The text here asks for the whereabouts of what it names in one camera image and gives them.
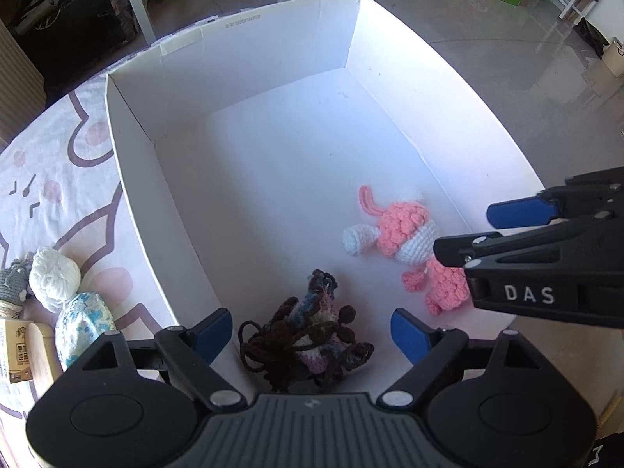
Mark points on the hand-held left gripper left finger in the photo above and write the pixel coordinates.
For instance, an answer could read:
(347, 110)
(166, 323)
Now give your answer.
(214, 327)

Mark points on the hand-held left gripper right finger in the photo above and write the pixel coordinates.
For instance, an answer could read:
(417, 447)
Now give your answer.
(404, 331)

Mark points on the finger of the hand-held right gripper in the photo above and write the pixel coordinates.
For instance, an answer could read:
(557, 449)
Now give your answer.
(516, 210)
(468, 249)

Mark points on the pink crochet toy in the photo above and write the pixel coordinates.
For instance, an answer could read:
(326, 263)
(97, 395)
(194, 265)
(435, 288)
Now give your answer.
(404, 224)

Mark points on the brown yarn bundle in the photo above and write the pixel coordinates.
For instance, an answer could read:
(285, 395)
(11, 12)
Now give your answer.
(292, 336)

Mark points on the white yarn ball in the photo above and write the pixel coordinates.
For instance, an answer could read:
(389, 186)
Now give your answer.
(53, 273)

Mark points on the round wooden piece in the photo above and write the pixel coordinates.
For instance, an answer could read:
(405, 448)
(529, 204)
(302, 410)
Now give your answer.
(41, 356)

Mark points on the white cardboard box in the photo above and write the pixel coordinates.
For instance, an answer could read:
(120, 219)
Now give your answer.
(273, 156)

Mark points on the cream bucket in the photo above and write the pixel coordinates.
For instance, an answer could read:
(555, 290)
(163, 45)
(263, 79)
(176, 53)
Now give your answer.
(615, 61)

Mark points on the tissue packet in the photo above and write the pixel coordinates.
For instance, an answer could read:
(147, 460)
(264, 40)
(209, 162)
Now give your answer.
(14, 346)

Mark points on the grey crochet toy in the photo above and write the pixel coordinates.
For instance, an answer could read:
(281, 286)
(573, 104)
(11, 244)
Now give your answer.
(12, 282)

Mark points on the printed blanket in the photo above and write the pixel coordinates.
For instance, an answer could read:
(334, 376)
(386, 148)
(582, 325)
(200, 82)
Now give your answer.
(58, 156)

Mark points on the cream ribbed suitcase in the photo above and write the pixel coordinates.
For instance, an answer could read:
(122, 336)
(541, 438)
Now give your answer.
(19, 83)

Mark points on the dark bag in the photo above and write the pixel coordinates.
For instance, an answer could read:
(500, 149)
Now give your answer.
(73, 14)

